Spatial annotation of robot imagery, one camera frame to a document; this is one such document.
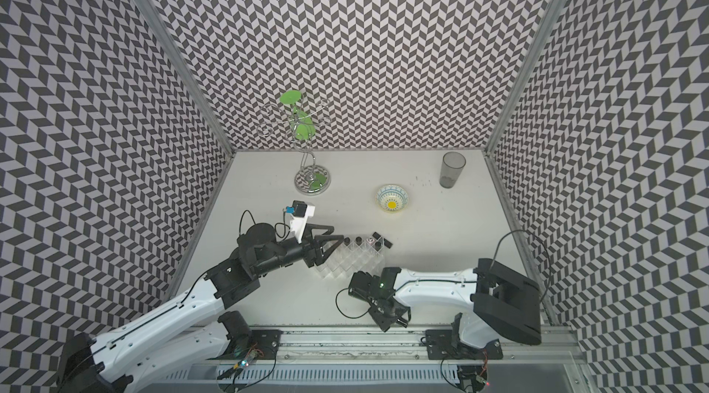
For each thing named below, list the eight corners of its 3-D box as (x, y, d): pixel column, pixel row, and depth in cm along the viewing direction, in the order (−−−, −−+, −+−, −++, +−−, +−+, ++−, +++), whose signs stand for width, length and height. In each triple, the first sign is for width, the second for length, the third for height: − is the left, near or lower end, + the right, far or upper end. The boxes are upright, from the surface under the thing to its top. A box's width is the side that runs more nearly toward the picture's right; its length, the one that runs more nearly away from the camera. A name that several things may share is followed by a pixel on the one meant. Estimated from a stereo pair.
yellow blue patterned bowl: (376, 212, 101) (376, 205, 98) (376, 191, 107) (376, 184, 104) (407, 212, 101) (409, 205, 98) (405, 191, 107) (406, 184, 104)
